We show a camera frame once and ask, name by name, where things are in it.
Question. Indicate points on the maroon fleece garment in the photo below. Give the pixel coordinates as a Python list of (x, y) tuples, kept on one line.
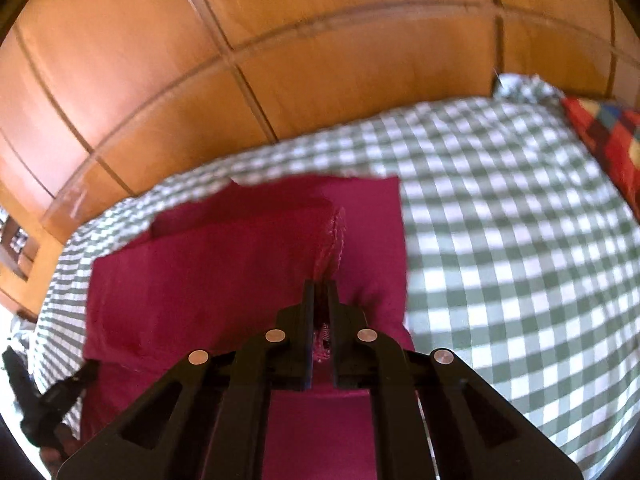
[(225, 270)]

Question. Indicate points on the wooden panelled wardrobe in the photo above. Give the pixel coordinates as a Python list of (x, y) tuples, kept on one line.
[(225, 60)]

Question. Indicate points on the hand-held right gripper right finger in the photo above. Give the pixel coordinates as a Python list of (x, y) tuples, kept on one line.
[(334, 330)]

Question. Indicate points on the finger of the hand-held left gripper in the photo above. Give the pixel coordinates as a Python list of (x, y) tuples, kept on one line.
[(22, 390), (72, 385)]

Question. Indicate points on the multicolour plaid pillow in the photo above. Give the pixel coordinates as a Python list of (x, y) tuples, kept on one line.
[(615, 145)]

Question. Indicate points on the green checkered bed sheet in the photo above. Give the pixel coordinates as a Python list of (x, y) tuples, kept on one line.
[(500, 235)]

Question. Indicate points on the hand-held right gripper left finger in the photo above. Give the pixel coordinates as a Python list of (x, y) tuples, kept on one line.
[(309, 330)]

